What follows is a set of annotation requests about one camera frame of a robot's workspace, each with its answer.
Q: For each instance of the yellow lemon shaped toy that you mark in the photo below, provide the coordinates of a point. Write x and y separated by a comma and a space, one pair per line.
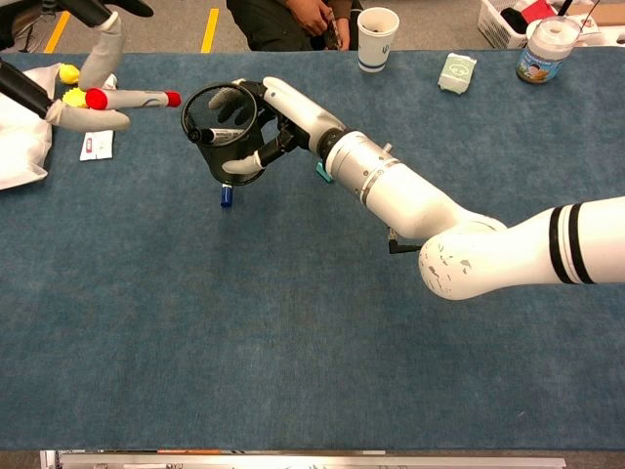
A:
68, 73

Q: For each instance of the white plastic bag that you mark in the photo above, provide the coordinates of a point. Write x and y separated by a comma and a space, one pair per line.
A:
22, 146

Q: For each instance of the black mesh pen holder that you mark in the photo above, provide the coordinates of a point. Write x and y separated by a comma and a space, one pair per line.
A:
215, 156

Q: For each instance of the teal binder clip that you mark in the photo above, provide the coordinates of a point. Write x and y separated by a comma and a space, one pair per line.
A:
322, 173

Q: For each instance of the white plastic basket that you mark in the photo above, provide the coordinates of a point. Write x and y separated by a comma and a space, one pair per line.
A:
495, 27

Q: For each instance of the seated person in dark clothes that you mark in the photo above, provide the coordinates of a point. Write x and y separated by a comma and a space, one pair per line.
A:
273, 24

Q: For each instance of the red capped whiteboard marker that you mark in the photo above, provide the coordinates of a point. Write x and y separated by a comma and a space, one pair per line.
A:
141, 99

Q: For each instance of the white paper cup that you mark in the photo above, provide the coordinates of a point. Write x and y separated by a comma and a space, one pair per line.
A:
376, 44

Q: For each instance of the cartoon label plastic jar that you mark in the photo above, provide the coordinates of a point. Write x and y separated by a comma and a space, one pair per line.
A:
544, 54

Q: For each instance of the patterned phone in case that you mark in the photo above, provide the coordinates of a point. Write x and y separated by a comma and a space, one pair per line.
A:
334, 31

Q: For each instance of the blue capped whiteboard marker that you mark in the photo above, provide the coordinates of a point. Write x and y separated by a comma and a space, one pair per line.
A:
227, 196

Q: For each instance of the floral white cream tube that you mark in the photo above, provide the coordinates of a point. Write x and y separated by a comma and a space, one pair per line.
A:
97, 145

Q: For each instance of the blue felt table mat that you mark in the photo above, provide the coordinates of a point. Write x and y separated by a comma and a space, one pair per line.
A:
312, 342

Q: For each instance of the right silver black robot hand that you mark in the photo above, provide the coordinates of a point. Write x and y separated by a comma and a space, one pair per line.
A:
298, 110

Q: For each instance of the aluminium profile rail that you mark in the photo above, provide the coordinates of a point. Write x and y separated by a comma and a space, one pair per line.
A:
293, 461

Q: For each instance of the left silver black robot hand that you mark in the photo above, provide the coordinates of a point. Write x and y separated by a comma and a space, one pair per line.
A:
100, 58

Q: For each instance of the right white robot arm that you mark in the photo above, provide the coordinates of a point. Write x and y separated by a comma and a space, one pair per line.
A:
415, 195

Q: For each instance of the yellow ridged round cap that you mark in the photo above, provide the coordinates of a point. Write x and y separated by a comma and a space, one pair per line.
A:
73, 97

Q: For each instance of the black capped whiteboard marker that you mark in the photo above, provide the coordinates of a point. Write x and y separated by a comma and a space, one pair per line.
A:
224, 135

